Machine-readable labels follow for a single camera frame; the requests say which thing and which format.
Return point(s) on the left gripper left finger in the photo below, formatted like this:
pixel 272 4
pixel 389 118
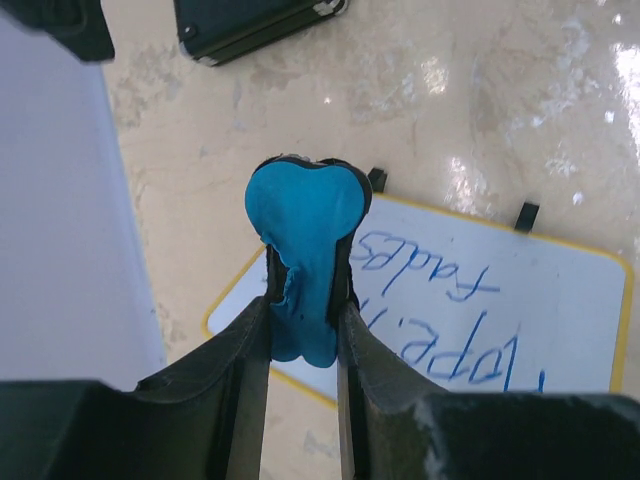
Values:
pixel 210 406

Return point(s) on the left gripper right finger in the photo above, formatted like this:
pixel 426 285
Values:
pixel 377 397

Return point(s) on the blue whiteboard eraser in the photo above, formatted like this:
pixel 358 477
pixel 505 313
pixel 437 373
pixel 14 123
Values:
pixel 307 213

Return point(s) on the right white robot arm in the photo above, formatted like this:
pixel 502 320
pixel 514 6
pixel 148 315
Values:
pixel 77 25

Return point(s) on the yellow framed whiteboard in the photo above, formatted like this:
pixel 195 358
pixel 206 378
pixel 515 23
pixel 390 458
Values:
pixel 477 307

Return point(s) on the black hard case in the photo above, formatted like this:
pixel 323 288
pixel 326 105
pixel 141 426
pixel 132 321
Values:
pixel 215 32

